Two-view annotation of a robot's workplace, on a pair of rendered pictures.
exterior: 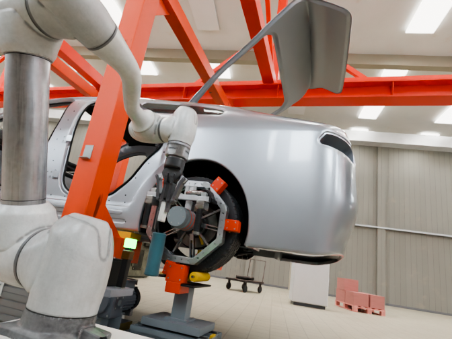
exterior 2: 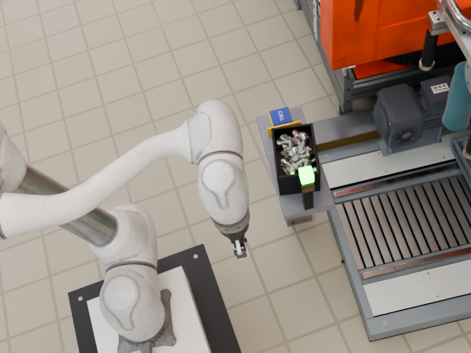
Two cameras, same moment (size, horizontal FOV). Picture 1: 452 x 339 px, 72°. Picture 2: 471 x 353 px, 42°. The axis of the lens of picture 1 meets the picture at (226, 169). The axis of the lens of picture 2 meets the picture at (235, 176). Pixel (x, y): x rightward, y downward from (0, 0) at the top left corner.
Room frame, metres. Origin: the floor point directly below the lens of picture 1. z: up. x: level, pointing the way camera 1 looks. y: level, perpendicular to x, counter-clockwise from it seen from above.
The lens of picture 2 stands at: (0.93, -0.49, 2.21)
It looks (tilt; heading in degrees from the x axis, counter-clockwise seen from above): 57 degrees down; 71
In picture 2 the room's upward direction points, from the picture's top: 13 degrees counter-clockwise
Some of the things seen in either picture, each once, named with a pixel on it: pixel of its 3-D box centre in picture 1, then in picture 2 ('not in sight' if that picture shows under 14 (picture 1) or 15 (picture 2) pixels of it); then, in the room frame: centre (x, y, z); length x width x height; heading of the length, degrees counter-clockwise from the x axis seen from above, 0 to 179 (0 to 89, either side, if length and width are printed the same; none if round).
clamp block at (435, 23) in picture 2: (152, 200); (444, 19); (1.95, 0.43, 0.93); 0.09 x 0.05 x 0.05; 162
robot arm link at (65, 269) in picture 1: (74, 259); (130, 302); (0.80, 0.33, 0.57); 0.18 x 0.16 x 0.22; 66
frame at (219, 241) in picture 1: (187, 220); not in sight; (2.09, 0.20, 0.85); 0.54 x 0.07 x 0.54; 72
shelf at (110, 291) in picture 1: (81, 284); (293, 160); (1.50, 0.56, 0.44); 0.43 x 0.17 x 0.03; 72
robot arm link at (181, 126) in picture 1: (181, 126); (222, 185); (1.12, 0.20, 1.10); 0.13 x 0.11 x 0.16; 66
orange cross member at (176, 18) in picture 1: (206, 86); not in sight; (3.20, 0.38, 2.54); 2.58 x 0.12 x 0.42; 162
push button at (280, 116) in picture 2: not in sight; (281, 118); (1.55, 0.72, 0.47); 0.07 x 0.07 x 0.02; 72
